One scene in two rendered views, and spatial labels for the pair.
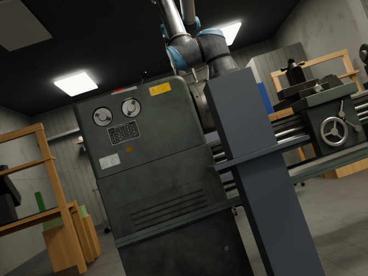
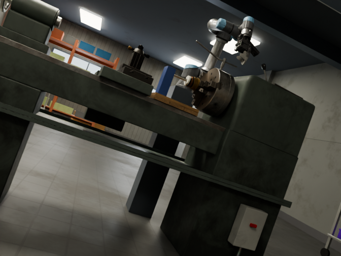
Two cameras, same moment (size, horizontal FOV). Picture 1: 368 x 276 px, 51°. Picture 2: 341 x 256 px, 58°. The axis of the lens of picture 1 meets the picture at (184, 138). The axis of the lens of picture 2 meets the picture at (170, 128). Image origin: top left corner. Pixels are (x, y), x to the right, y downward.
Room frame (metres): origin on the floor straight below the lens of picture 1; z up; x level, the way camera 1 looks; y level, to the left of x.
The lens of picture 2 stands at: (4.28, -0.79, 0.69)
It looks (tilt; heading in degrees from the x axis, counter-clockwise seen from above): 1 degrees up; 168
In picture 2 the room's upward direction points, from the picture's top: 20 degrees clockwise
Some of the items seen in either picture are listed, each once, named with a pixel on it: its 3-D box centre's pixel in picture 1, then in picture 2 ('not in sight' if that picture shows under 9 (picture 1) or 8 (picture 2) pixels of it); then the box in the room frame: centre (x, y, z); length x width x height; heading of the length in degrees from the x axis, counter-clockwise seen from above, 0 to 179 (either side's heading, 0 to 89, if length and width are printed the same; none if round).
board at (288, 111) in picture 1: (258, 123); (167, 103); (2.30, -0.45, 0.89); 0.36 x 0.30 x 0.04; 8
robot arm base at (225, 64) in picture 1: (222, 68); (184, 84); (1.73, -0.26, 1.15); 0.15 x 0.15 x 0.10
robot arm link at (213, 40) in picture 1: (212, 45); (190, 72); (1.73, -0.26, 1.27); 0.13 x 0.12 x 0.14; 91
